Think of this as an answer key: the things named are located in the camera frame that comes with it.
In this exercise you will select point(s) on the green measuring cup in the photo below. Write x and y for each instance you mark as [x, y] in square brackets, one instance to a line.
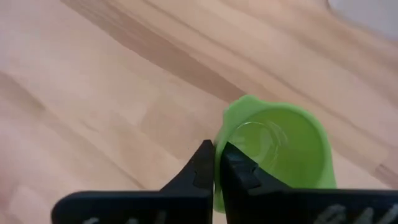
[295, 149]

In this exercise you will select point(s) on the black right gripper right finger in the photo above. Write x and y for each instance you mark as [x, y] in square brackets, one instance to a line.
[280, 207]

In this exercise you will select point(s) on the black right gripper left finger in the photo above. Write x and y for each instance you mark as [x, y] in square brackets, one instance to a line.
[174, 205]

